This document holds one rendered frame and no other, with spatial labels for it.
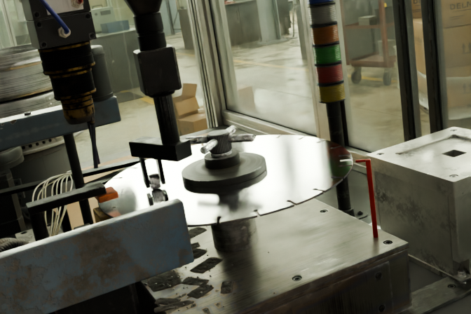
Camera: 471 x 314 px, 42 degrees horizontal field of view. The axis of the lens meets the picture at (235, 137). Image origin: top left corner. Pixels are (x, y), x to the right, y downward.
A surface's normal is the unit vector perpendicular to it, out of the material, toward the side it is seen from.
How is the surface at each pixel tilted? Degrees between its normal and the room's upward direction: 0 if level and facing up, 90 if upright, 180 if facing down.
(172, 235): 90
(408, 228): 90
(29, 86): 90
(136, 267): 90
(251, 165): 5
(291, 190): 0
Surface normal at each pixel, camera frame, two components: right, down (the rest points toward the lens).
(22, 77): 0.58, 0.12
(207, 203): -0.15, -0.95
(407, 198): -0.89, 0.25
